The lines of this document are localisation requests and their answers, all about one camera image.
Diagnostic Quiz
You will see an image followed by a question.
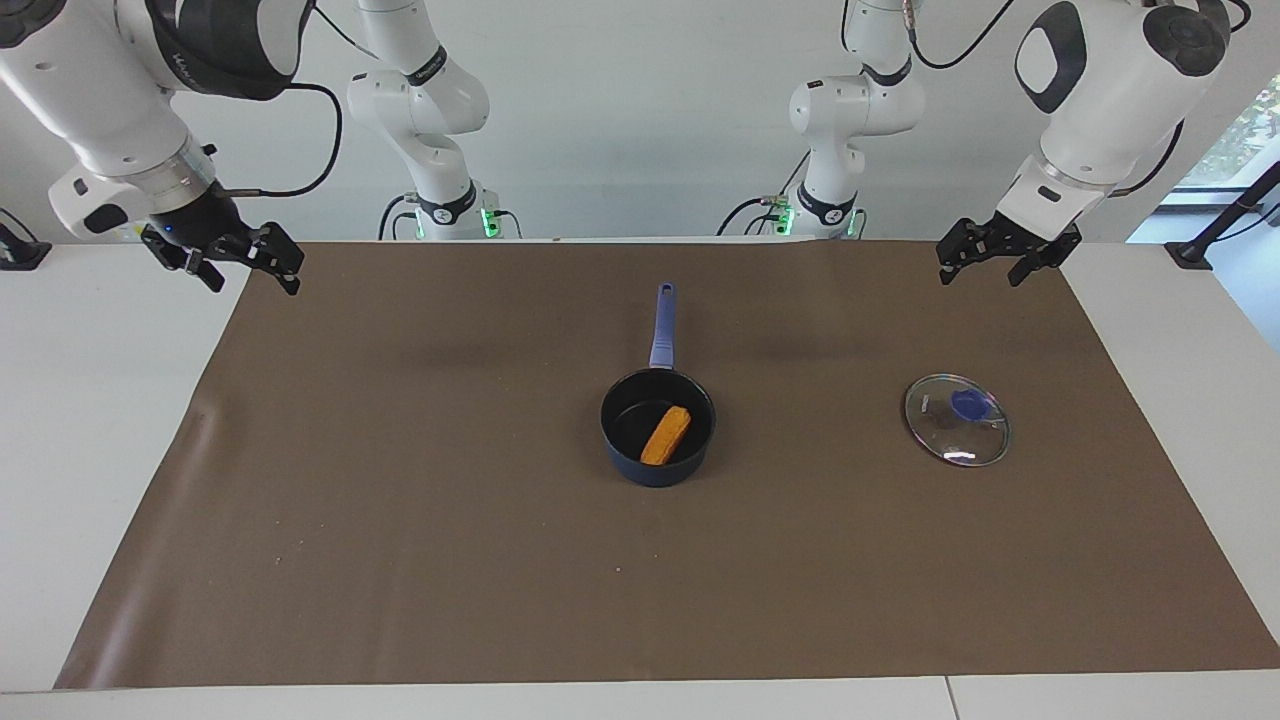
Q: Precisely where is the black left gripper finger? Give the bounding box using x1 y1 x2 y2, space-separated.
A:
937 219 987 287
1007 234 1084 289

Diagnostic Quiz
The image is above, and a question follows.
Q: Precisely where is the glass lid with blue knob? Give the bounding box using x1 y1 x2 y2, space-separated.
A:
903 373 1012 470

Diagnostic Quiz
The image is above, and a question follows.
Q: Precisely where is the yellow corn cob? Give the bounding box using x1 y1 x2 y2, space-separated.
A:
640 403 693 467

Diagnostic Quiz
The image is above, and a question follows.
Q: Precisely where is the black stand with pole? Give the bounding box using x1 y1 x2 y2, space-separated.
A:
1164 160 1280 272

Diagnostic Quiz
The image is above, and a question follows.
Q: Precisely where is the window with green view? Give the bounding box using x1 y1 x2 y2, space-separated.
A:
1128 72 1280 244

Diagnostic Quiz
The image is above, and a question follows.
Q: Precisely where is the brown table mat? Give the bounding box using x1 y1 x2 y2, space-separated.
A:
55 238 1280 691

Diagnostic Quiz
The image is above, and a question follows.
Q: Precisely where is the dark blue saucepan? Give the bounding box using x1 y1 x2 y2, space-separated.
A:
600 281 718 489

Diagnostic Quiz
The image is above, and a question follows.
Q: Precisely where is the black right base cable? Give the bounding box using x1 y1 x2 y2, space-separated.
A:
377 192 423 242

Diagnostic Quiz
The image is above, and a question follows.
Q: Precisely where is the black base cable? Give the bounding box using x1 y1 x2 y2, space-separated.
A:
377 192 423 242
715 150 813 238

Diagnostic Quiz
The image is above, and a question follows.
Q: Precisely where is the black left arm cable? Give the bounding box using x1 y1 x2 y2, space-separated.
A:
903 0 1191 199

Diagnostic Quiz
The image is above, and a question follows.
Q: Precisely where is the black camera stand foot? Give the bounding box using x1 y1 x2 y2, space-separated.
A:
0 208 52 272

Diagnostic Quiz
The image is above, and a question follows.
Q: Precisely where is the black left base cable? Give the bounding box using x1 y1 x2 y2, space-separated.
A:
715 150 813 238

